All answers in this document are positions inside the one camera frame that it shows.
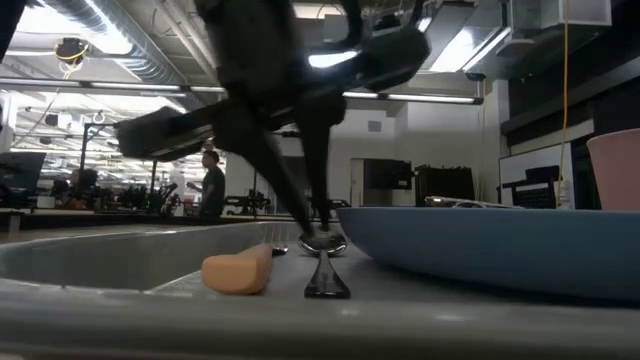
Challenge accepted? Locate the black metal frame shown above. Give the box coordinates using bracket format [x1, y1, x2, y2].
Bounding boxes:
[77, 121, 162, 207]

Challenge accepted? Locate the pink plastic cup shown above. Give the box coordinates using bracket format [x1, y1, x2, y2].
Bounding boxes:
[585, 127, 640, 212]

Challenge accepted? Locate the black mesh chair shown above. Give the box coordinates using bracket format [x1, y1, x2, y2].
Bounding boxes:
[496, 164, 562, 210]

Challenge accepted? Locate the fork with orange handle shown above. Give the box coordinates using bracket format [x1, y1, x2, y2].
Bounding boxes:
[200, 242, 289, 297]

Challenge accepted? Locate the black ceiling camera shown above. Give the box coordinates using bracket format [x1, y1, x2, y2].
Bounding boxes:
[53, 36, 92, 66]

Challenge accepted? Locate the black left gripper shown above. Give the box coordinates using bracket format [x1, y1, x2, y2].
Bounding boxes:
[113, 29, 432, 237]

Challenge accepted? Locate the standing person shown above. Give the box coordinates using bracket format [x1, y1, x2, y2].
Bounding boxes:
[199, 149, 227, 219]

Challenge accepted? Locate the whiteboard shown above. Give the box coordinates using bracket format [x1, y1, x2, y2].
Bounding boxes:
[498, 141, 575, 210]

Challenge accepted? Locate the black monitor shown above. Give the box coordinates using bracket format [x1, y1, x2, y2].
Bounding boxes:
[0, 151, 47, 209]

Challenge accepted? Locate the seated person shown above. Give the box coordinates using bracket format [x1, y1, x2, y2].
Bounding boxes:
[62, 168, 103, 211]

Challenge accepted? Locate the metal spoon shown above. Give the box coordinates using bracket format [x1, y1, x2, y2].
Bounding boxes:
[297, 231, 352, 301]

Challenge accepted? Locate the long linear ceiling light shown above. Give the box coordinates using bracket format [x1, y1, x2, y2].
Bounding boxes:
[0, 77, 485, 106]

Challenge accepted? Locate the blue round plate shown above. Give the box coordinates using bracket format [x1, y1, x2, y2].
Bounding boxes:
[335, 206, 640, 302]

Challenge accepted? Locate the wooden background table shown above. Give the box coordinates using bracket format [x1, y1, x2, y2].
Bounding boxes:
[0, 208, 301, 227]

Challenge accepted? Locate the yellow hanging cable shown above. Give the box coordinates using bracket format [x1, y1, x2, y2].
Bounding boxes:
[555, 0, 572, 209]

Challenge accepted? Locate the black equipment case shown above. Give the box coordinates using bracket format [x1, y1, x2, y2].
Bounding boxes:
[413, 164, 477, 208]

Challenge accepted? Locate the grey plastic tray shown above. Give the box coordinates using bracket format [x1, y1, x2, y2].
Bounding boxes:
[0, 221, 640, 360]

